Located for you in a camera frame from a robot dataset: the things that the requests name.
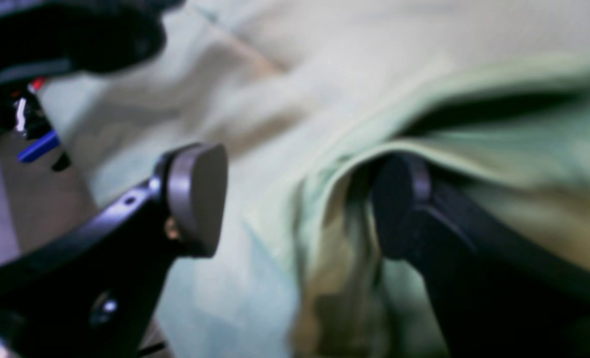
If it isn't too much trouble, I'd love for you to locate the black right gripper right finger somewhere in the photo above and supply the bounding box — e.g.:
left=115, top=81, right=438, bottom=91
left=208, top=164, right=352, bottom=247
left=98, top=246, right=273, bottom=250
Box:
left=371, top=152, right=590, bottom=358

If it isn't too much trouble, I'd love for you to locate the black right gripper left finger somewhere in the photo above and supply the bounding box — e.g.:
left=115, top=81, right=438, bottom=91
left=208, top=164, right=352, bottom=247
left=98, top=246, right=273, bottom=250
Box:
left=0, top=143, right=228, bottom=358

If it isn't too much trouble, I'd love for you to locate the light green T-shirt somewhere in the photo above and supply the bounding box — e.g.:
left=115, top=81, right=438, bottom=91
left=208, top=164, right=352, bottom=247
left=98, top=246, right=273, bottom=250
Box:
left=63, top=0, right=590, bottom=358

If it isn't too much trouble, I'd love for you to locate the green table cloth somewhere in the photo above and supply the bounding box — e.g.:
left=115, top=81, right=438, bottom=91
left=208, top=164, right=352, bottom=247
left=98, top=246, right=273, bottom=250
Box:
left=39, top=71, right=299, bottom=358

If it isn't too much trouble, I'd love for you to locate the blue orange bar clamp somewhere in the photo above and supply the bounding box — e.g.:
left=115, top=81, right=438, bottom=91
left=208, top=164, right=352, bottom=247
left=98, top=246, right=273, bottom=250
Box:
left=0, top=77, right=61, bottom=163

